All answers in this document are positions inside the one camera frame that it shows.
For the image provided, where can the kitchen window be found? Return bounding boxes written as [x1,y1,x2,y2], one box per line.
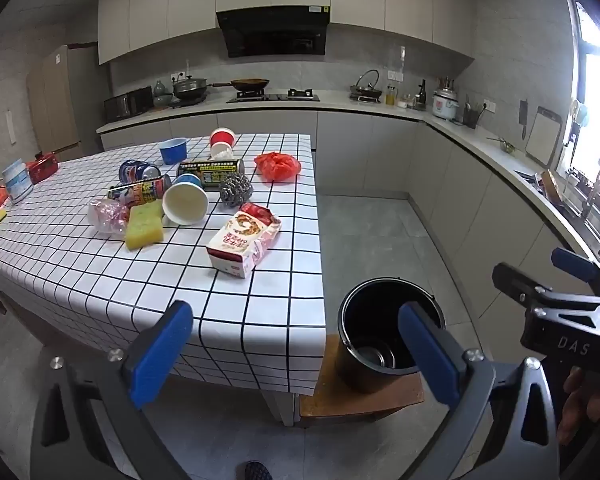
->
[562,0,600,211]

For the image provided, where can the beige refrigerator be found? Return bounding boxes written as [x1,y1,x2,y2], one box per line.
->
[26,45,83,161]

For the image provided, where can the black wok with handle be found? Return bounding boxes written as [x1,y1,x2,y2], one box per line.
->
[211,77,271,93]

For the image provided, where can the black range hood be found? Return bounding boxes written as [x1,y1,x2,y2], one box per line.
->
[216,4,331,58]

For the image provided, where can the beige upper cabinets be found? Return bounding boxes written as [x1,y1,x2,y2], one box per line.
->
[97,0,476,66]

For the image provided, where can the white blue round container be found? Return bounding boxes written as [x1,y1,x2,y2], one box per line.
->
[1,158,34,206]

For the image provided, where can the blue white paper cup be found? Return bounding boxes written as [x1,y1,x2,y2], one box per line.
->
[161,173,210,226]

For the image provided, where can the grey pot with lid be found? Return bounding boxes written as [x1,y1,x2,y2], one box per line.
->
[172,76,211,101]

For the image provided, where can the black gas stove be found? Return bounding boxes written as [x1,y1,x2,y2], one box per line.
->
[226,89,321,104]

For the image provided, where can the brown wooden stool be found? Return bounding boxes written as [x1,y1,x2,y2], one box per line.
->
[299,332,426,428]

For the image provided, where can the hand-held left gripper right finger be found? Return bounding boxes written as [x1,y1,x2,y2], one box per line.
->
[397,301,563,480]

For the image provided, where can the crushed blue drink can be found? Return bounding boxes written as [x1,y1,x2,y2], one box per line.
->
[118,160,162,183]

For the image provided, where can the steel kitchen sink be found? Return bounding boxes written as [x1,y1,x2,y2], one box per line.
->
[515,169,600,261]

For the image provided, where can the blue plastic bowl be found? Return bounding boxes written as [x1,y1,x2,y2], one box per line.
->
[159,137,188,166]

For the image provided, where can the red yellow spray can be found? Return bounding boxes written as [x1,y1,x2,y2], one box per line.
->
[107,174,173,206]

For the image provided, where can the red white paper cup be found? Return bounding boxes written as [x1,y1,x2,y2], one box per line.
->
[209,127,237,161]

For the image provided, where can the red plastic bag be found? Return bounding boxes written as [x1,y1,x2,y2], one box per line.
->
[254,151,302,183]

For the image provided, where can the steel wool scrubber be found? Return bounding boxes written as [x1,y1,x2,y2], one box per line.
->
[218,171,254,207]

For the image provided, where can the yellow green sponge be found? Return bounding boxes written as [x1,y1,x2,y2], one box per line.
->
[125,201,165,251]

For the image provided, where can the white rice cooker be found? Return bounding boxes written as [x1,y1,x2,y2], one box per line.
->
[431,77,460,122]

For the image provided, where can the white cutting board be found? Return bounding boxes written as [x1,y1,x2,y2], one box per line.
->
[524,106,562,168]

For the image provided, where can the grey kitchen counter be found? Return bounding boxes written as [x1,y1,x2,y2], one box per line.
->
[96,91,600,341]

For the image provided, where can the brown wooden board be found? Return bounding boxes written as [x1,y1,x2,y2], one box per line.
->
[540,169,568,201]

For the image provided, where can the black bucket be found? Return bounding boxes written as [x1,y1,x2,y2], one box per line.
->
[335,276,446,395]

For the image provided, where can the clear plastic wrapper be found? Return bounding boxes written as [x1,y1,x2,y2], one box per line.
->
[87,197,131,238]

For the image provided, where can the black microwave oven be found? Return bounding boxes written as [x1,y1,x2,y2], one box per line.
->
[103,86,153,121]

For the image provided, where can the grey kitchen island table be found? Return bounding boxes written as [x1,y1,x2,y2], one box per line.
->
[170,380,301,428]

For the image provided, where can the metal sink faucet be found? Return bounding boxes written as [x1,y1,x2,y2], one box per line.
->
[582,150,600,221]

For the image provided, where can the red white milk carton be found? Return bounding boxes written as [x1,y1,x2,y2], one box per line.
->
[206,202,283,279]

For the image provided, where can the metal pot with arched handle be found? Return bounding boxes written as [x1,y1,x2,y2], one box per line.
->
[349,70,385,103]

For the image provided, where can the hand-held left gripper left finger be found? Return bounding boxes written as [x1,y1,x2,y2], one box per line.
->
[30,300,195,480]

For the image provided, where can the red tin box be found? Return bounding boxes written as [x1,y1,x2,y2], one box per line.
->
[27,152,60,184]

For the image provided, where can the white checked tablecloth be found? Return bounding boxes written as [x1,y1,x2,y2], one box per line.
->
[0,133,327,395]

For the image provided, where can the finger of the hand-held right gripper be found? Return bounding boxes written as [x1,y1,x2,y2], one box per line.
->
[551,247,600,295]
[492,262,600,312]

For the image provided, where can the person's right hand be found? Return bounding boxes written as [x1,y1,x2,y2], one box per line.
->
[557,366,600,444]

